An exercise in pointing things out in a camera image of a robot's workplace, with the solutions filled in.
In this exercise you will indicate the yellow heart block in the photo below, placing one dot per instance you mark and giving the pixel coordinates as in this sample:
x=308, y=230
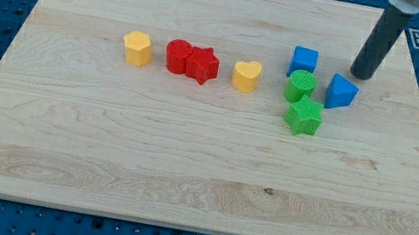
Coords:
x=245, y=75

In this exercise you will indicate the blue cube block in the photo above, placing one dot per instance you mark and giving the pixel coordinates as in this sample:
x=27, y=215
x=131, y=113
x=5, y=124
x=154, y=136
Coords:
x=303, y=59

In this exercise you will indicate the green star block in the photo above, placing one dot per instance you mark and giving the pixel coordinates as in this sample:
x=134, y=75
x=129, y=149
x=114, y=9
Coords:
x=304, y=116

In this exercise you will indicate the yellow hexagon block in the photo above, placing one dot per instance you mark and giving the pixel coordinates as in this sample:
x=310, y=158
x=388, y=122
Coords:
x=138, y=48

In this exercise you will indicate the green cylinder block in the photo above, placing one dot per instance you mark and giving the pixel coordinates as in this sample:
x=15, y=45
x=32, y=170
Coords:
x=300, y=83

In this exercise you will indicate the red star block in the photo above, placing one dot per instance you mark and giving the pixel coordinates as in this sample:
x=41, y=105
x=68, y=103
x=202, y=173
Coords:
x=202, y=64

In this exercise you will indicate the red cylinder block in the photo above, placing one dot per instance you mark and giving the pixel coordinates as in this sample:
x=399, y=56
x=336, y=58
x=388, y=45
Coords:
x=177, y=52

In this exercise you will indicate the blue triangle block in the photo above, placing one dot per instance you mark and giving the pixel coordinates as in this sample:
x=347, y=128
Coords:
x=341, y=92

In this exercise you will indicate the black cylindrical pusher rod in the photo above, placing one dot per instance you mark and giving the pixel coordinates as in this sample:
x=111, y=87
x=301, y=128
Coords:
x=382, y=38

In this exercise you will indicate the wooden board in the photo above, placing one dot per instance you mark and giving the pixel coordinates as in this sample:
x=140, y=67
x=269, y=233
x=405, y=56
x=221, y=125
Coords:
x=81, y=129

